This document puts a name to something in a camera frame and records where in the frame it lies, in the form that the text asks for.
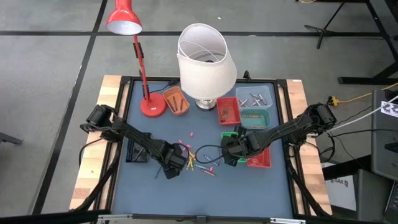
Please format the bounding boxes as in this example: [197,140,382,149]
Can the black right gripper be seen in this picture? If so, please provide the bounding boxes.
[218,135,251,167]

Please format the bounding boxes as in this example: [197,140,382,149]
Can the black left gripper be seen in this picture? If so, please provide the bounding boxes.
[158,142,192,180]

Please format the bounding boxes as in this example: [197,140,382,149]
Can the green slotted plastic basket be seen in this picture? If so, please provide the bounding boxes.
[221,131,248,164]

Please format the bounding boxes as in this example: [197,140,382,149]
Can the red-brown crayon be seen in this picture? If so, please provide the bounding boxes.
[200,169,218,179]

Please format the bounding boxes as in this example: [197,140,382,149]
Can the red slotted plastic basket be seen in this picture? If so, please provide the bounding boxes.
[247,146,272,169]
[216,96,243,126]

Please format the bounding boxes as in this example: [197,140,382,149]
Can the teal plastic bin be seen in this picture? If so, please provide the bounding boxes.
[240,108,272,130]

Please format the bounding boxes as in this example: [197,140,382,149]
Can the black mesh basket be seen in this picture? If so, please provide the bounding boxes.
[125,132,152,163]

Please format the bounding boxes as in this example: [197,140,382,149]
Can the red desk lamp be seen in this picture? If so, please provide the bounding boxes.
[105,0,168,118]

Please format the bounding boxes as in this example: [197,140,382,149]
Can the clear plastic bin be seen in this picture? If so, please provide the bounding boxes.
[235,85,274,110]

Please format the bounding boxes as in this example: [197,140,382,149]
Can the orange plastic bin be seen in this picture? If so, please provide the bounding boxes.
[162,86,190,116]

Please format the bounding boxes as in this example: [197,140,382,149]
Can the white shade silver table lamp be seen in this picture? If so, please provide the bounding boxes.
[176,23,238,111]

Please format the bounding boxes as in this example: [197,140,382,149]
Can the wooden side board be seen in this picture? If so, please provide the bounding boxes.
[285,78,333,216]
[68,74,123,211]

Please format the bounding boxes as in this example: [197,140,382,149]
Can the black desk foot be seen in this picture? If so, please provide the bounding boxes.
[322,154,374,181]

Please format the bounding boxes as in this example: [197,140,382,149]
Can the white box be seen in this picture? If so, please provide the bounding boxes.
[323,174,358,212]

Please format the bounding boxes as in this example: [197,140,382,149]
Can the grey desk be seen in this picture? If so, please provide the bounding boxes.
[371,88,398,182]

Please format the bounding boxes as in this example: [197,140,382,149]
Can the black desk leg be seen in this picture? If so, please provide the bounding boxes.
[338,58,398,85]

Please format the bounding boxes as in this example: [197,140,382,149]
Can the black tripod stand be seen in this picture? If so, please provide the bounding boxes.
[303,0,398,50]

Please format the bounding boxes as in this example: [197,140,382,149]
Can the printed marker paper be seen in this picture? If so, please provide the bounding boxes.
[381,100,398,118]

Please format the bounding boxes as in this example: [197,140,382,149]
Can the black keyboard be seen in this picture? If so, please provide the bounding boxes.
[384,181,398,220]

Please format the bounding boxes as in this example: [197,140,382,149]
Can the black chair leg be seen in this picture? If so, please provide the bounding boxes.
[0,132,24,146]

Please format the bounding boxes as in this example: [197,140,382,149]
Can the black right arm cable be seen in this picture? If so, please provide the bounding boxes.
[193,144,225,165]

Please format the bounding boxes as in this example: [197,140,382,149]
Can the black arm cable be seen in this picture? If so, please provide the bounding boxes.
[174,141,191,153]
[193,144,225,165]

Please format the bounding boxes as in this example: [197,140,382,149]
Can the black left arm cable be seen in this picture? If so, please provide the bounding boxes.
[174,141,191,153]

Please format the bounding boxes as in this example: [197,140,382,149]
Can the black lamp cord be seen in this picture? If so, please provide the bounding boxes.
[148,78,180,95]

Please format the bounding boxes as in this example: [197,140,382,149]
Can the black table frame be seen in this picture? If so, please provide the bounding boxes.
[93,75,312,224]

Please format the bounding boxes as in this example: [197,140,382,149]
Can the silver corner bracket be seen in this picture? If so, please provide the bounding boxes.
[269,217,307,224]
[96,213,134,223]

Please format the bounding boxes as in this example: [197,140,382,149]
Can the yellow extension cable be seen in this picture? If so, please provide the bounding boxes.
[326,82,398,106]

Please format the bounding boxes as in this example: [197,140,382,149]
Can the white cable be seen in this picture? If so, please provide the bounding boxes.
[326,95,398,134]

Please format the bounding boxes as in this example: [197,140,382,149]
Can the black floor cable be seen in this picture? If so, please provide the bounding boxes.
[329,128,398,138]

